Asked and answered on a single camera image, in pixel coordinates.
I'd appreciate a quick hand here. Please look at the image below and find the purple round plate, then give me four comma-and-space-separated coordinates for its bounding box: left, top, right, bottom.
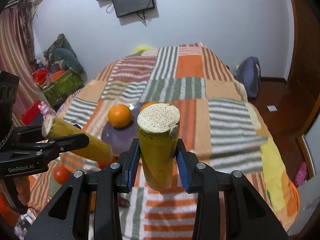
101, 102, 144, 156

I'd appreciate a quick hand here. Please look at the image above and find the yellow bed sheet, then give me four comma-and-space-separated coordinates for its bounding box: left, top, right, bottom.
260, 137, 300, 230

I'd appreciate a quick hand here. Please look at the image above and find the pink toy figure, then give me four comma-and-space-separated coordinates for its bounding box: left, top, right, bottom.
38, 101, 56, 120

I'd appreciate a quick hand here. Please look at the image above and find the striped patchwork blanket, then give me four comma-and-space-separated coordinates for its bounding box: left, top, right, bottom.
27, 42, 276, 240

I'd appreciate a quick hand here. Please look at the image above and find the small black wall monitor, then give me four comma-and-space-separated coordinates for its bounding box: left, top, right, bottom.
112, 0, 155, 18

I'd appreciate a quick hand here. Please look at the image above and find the dark red grape upper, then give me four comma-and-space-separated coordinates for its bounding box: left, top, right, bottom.
118, 196, 130, 208

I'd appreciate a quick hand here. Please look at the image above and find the pink slipper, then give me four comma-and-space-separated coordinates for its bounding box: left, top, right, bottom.
295, 162, 308, 187

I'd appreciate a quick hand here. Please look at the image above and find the large orange front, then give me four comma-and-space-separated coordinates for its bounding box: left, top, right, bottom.
139, 101, 157, 112

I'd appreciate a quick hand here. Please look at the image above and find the red bag in pile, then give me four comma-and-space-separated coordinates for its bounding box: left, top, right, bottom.
32, 68, 51, 86

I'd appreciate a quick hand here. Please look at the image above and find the purple backpack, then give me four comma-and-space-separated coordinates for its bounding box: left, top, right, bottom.
235, 57, 261, 98

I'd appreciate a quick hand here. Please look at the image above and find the grey plush toy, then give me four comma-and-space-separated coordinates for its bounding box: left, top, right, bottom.
50, 48, 84, 75

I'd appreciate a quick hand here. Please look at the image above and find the striped red curtain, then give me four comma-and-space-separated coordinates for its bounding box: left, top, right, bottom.
1, 0, 46, 126

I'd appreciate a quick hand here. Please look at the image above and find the small mandarin left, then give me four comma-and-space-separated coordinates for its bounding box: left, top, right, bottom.
89, 192, 96, 213

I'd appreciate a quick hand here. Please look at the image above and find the patterned camouflage cushion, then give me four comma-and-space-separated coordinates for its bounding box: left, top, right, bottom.
43, 34, 76, 60

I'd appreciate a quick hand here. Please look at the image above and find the green storage box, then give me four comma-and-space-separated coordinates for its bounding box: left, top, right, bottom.
43, 70, 84, 106

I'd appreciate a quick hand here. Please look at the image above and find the white paper on floor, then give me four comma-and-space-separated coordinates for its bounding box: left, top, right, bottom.
267, 105, 277, 112

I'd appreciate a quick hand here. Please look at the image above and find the yellow green round object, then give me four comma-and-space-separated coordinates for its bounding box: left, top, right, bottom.
132, 46, 151, 55

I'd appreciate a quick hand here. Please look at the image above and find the orange box in pile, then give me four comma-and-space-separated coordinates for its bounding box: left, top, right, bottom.
46, 70, 66, 85

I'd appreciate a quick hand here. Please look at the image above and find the red box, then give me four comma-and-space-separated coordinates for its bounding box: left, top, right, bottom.
20, 100, 41, 126

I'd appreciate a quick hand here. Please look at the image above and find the wooden door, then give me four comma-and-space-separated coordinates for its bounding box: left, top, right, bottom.
289, 0, 319, 100

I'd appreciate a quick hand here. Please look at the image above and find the large orange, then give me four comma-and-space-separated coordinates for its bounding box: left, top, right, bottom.
139, 101, 157, 112
107, 104, 132, 129

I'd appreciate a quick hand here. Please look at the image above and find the red tomato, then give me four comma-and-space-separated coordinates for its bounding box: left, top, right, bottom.
53, 166, 71, 185
97, 156, 118, 170

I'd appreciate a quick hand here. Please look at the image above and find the yellow sugarcane piece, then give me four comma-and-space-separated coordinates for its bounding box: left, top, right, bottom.
42, 115, 114, 163
137, 103, 181, 191

